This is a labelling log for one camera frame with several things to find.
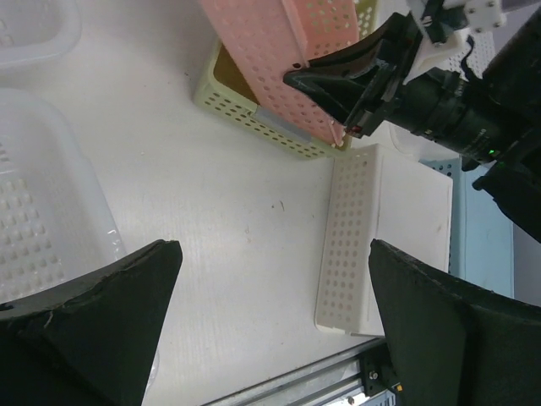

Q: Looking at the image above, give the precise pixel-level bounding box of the pink perforated basket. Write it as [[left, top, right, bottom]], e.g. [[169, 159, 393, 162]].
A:
[[200, 1, 359, 146]]

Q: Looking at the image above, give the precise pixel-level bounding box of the cream white perforated basket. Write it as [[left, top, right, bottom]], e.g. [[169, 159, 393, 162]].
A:
[[313, 143, 454, 338]]

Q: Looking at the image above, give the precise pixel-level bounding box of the blue perforated basket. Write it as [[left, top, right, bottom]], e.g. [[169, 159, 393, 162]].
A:
[[423, 158, 514, 298]]

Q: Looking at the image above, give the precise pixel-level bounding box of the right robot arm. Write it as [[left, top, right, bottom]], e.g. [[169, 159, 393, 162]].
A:
[[283, 13, 540, 239]]

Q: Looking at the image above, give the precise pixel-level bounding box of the translucent white basket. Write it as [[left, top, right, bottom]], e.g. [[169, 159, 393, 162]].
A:
[[442, 32, 496, 80], [1, 88, 127, 303], [1, 0, 82, 73]]

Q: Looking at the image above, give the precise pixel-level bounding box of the yellow-green perforated basket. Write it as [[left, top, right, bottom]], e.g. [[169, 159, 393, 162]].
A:
[[194, 1, 379, 160]]

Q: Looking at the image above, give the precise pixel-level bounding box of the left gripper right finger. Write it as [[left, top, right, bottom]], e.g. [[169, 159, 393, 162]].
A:
[[369, 239, 540, 405]]

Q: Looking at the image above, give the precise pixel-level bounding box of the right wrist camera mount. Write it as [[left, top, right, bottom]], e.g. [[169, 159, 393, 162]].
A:
[[403, 0, 508, 84]]

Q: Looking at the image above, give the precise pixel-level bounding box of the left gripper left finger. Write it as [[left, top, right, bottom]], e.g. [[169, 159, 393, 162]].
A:
[[1, 240, 183, 405]]

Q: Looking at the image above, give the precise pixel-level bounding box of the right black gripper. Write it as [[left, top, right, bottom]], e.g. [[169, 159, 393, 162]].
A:
[[283, 13, 422, 138]]

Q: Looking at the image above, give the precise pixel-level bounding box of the aluminium mounting rail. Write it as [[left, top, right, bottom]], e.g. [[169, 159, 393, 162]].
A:
[[209, 338, 404, 405]]

